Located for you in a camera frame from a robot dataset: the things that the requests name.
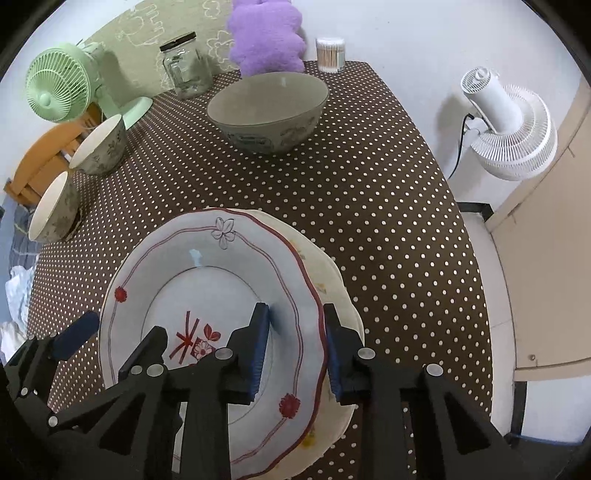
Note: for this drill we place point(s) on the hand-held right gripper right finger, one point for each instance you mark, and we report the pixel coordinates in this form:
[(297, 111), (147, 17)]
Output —
[(333, 355)]

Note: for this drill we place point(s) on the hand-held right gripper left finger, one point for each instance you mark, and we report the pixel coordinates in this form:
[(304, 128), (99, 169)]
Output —
[(258, 350)]

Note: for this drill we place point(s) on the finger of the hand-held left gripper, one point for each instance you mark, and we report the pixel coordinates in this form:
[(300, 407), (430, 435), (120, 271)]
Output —
[(145, 348), (74, 337)]

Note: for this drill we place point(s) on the large yellow floral plate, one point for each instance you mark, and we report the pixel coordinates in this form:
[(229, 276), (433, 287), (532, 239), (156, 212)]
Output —
[(344, 417)]

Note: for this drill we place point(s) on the white plate red pattern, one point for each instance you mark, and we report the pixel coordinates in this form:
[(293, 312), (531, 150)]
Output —
[(207, 286)]

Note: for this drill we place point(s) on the small floral bowl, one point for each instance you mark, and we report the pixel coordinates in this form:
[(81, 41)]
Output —
[(99, 147), (51, 212)]

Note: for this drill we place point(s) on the large grey-green bowl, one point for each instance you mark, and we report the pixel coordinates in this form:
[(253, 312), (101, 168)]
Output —
[(268, 101)]

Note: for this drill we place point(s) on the white crumpled cloth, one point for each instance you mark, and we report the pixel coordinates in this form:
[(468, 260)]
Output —
[(18, 290)]

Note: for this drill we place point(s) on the brown polka dot tablecloth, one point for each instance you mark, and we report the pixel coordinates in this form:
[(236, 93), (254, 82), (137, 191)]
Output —
[(369, 207)]

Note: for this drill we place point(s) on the wooden chair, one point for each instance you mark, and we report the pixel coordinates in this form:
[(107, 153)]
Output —
[(41, 161)]

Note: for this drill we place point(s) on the green desk fan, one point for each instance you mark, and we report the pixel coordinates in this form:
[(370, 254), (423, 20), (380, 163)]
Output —
[(55, 83)]

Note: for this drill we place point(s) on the glass jar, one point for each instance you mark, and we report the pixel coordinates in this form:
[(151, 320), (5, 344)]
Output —
[(184, 69)]

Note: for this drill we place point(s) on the white floor fan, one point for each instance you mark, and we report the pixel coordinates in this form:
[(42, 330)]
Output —
[(512, 134)]

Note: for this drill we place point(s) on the cotton swab container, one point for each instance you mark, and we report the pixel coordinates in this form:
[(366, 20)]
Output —
[(330, 55)]

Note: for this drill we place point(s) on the purple plush toy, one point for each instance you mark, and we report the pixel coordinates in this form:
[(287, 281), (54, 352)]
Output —
[(263, 32)]

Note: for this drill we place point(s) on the green printed mat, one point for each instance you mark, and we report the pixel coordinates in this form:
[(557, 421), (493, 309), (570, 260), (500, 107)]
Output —
[(138, 23)]

